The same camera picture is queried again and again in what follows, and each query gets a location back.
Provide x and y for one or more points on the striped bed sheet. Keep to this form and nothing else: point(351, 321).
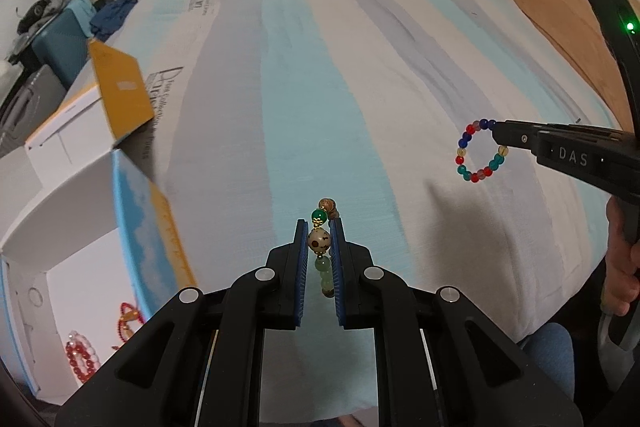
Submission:
point(350, 82)

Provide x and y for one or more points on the white and yellow cardboard box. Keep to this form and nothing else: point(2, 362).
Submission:
point(65, 217)

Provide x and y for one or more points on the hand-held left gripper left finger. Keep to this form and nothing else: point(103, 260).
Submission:
point(300, 272)

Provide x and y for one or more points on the teal suitcase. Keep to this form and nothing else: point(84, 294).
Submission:
point(60, 47)

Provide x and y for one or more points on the person's blue jeans leg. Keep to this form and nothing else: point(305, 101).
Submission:
point(550, 357)

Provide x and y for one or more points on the dark blue cloth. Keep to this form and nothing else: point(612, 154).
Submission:
point(112, 17)

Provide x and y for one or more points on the grey clothing pile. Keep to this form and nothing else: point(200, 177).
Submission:
point(42, 9)

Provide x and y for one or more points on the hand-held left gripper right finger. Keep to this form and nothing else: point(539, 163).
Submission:
point(339, 272)

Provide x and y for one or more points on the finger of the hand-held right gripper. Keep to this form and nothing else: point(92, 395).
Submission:
point(515, 136)

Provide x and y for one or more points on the person's right hand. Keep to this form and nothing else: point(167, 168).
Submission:
point(617, 272)

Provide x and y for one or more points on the grey suitcase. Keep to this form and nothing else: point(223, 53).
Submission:
point(25, 107)

